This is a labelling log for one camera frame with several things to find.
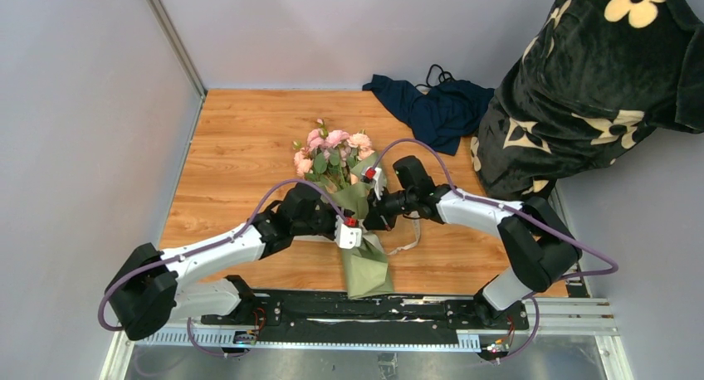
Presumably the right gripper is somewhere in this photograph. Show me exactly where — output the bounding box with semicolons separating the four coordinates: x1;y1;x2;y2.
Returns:
362;183;418;231

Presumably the cream printed ribbon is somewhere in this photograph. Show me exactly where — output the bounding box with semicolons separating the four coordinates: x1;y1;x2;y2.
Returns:
363;218;422;256

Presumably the fake rose stem two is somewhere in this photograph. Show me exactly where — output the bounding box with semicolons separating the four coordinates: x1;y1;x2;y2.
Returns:
292;141;313;178

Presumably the fake rose stem three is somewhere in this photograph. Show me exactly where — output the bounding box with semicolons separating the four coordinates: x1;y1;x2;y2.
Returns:
304;119;351;192

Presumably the fake rose stem one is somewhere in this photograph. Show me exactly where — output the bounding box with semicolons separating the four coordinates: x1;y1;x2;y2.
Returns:
346;133;375;161

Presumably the wrapping paper sheet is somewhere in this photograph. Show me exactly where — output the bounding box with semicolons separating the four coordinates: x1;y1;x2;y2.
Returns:
313;153;394;299

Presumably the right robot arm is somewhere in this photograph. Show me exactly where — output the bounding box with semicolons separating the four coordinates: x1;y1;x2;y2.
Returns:
363;156;582;329

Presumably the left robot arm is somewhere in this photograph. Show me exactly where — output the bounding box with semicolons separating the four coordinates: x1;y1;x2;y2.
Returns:
97;179;354;341

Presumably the navy blue cloth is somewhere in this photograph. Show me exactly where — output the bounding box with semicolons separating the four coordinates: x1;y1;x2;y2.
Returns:
362;75;495;156

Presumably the black floral plush blanket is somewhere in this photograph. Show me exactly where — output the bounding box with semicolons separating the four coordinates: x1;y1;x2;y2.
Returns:
472;0;703;200

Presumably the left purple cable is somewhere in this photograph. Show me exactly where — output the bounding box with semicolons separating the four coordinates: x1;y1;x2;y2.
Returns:
97;178;356;359

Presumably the purple cable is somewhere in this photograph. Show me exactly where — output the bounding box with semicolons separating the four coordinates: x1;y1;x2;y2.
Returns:
97;178;356;359
365;138;620;362

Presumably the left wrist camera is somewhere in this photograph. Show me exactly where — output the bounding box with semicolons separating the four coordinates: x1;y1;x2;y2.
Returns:
334;217;364;250

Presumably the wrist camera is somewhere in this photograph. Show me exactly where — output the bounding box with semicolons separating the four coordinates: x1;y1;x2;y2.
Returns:
361;167;386;201
334;217;364;250

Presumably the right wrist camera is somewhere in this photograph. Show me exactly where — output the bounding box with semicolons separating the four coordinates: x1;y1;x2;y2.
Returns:
361;167;386;201

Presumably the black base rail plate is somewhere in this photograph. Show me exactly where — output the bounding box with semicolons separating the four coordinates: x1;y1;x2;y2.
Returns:
198;289;529;347

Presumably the black cord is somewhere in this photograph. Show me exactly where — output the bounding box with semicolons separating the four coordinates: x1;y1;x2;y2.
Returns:
413;62;457;93

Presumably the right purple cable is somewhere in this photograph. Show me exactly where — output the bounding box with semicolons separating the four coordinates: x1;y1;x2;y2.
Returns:
365;138;620;362

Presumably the aluminium frame post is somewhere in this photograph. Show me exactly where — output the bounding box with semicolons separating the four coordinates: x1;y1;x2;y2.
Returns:
145;0;208;101

